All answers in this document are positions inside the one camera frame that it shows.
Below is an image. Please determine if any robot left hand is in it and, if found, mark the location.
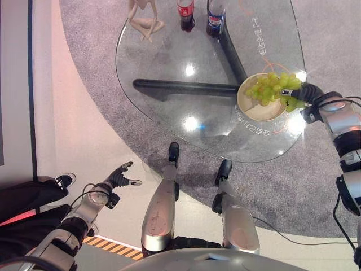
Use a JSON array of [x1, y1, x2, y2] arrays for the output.
[[105, 161, 143, 190]]

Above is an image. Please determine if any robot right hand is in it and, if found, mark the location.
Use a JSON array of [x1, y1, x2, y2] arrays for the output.
[[280, 83, 324, 107]]

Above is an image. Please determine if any green grape bunch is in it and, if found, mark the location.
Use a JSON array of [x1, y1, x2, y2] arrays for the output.
[[244, 72, 307, 113]]

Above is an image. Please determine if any beige round plate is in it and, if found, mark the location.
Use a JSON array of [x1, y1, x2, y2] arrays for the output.
[[236, 72, 289, 123]]

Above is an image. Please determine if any robot left leg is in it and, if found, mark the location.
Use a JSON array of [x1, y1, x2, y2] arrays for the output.
[[140, 142, 181, 256]]

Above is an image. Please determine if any robot leg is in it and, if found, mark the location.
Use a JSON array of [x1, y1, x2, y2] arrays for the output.
[[212, 159, 261, 251], [140, 142, 181, 256]]

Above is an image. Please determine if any yellow black hazard tape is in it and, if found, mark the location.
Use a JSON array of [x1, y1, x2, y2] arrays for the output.
[[82, 235, 145, 261]]

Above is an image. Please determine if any person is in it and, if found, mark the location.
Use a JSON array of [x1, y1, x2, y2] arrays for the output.
[[0, 172, 99, 256]]

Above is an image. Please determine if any grey round rug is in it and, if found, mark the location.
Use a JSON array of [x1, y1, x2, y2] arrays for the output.
[[59, 0, 361, 239]]

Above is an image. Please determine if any black table base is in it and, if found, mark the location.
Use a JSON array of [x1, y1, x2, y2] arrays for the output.
[[132, 27, 249, 96]]

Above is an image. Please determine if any blue label cola bottle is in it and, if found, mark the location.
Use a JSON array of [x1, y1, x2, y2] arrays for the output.
[[206, 0, 227, 37]]

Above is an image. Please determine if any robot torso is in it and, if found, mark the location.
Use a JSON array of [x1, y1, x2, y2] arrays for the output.
[[120, 248, 310, 271]]

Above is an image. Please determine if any robot right leg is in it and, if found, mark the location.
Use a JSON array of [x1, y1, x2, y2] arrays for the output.
[[212, 159, 261, 251]]

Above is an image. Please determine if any red label cola bottle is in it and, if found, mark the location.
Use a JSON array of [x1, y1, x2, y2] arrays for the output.
[[177, 0, 196, 33]]

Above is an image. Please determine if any beige seated figurine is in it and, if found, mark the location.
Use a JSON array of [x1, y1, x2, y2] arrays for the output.
[[128, 0, 166, 43]]

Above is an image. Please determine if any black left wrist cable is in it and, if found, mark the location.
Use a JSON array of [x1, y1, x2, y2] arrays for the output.
[[68, 182, 111, 211]]

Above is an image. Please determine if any black vertical wall strip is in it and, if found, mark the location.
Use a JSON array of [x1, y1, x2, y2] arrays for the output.
[[27, 0, 38, 179]]

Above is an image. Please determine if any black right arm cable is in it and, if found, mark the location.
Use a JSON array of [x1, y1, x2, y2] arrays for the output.
[[332, 194, 361, 269]]

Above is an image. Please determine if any black floor cable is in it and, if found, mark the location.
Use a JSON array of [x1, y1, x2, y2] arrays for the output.
[[252, 215, 358, 247]]

